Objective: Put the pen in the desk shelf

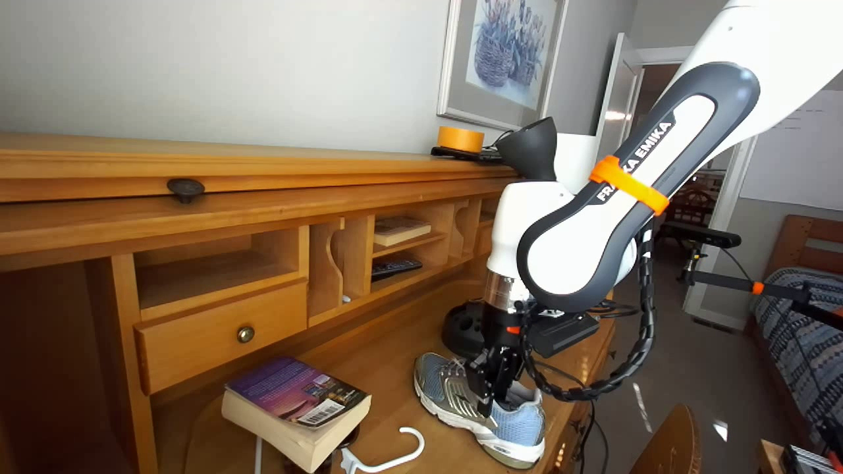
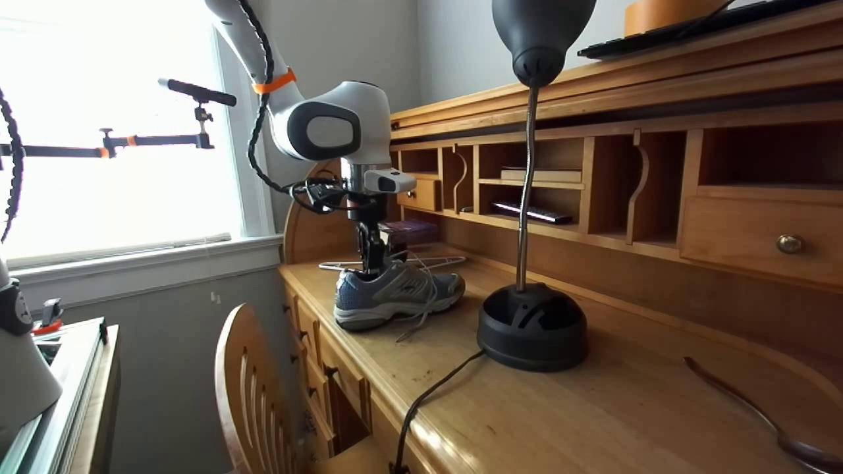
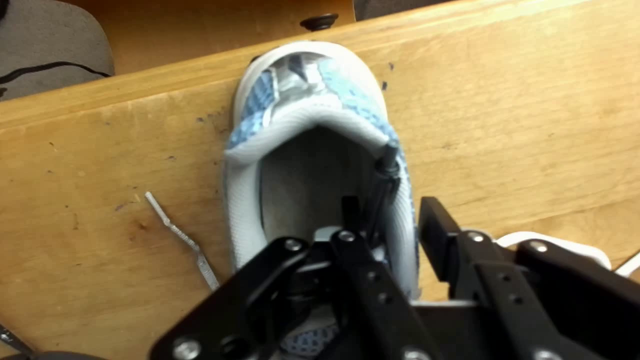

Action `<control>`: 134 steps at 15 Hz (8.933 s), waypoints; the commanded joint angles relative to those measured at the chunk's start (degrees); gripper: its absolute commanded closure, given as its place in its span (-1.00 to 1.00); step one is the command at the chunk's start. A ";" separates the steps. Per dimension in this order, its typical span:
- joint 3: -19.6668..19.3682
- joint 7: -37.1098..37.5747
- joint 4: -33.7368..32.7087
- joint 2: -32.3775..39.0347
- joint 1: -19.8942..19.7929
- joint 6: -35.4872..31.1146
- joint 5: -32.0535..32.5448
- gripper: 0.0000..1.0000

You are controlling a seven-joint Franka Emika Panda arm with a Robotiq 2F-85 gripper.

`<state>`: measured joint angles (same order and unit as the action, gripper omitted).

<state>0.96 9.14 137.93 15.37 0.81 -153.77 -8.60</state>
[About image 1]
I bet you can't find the orange strap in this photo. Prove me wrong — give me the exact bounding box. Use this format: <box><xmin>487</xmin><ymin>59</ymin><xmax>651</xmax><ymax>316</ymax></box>
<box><xmin>587</xmin><ymin>153</ymin><xmax>672</xmax><ymax>219</ymax></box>

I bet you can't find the orange tape roll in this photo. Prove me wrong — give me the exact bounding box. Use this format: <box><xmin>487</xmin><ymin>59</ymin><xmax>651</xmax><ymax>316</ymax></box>
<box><xmin>434</xmin><ymin>124</ymin><xmax>487</xmax><ymax>158</ymax></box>

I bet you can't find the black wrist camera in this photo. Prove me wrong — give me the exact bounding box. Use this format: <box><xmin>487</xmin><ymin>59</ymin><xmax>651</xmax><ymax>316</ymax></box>
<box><xmin>528</xmin><ymin>307</ymin><xmax>606</xmax><ymax>360</ymax></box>

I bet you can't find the purple paperback book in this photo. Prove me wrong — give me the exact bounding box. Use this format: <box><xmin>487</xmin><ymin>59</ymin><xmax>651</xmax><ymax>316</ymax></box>
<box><xmin>218</xmin><ymin>356</ymin><xmax>374</xmax><ymax>474</ymax></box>

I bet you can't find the bed with striped blanket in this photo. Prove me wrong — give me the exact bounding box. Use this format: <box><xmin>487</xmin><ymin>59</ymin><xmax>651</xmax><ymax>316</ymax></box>
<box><xmin>748</xmin><ymin>213</ymin><xmax>843</xmax><ymax>444</ymax></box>

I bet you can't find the beige notepad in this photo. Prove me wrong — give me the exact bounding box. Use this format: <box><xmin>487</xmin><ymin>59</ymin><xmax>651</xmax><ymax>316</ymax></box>
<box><xmin>371</xmin><ymin>216</ymin><xmax>434</xmax><ymax>249</ymax></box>

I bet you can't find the small wooden desk drawer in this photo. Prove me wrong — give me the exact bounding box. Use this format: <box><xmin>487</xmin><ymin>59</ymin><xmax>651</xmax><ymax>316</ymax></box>
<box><xmin>133</xmin><ymin>279</ymin><xmax>313</xmax><ymax>396</ymax></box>

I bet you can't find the white cable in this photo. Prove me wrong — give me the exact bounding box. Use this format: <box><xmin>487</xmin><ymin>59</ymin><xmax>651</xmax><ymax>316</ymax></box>
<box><xmin>337</xmin><ymin>424</ymin><xmax>431</xmax><ymax>474</ymax></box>

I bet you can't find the wooden chair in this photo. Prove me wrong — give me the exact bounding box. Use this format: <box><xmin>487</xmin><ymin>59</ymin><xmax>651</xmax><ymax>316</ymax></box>
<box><xmin>627</xmin><ymin>399</ymin><xmax>707</xmax><ymax>474</ymax></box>

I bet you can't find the black roll-top handle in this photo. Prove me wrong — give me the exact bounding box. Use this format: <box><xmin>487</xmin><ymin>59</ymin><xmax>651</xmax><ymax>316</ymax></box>
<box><xmin>164</xmin><ymin>177</ymin><xmax>209</xmax><ymax>204</ymax></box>

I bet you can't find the wooden roll-top desk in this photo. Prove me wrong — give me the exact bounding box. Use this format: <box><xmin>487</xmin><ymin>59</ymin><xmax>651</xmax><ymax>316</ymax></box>
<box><xmin>0</xmin><ymin>128</ymin><xmax>622</xmax><ymax>474</ymax></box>

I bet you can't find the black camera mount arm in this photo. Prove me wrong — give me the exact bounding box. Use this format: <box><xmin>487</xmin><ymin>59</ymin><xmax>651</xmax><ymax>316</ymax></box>
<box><xmin>657</xmin><ymin>219</ymin><xmax>843</xmax><ymax>332</ymax></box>

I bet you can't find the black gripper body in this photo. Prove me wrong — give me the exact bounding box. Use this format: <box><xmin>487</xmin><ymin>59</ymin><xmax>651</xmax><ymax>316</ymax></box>
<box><xmin>462</xmin><ymin>299</ymin><xmax>532</xmax><ymax>394</ymax></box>

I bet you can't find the blue grey sneaker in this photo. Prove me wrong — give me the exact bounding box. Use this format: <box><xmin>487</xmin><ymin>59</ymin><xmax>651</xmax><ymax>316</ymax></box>
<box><xmin>412</xmin><ymin>350</ymin><xmax>548</xmax><ymax>470</ymax></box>

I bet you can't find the black remote control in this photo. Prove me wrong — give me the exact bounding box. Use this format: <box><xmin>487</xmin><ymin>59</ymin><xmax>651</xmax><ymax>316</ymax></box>
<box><xmin>369</xmin><ymin>253</ymin><xmax>424</xmax><ymax>285</ymax></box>

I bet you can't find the framed blue flower picture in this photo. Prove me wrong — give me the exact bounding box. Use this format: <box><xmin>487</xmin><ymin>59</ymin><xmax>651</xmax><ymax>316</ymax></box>
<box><xmin>434</xmin><ymin>0</ymin><xmax>573</xmax><ymax>134</ymax></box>

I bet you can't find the white door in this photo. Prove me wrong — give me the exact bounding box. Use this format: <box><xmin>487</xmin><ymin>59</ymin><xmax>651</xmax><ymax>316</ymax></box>
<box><xmin>594</xmin><ymin>30</ymin><xmax>645</xmax><ymax>162</ymax></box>

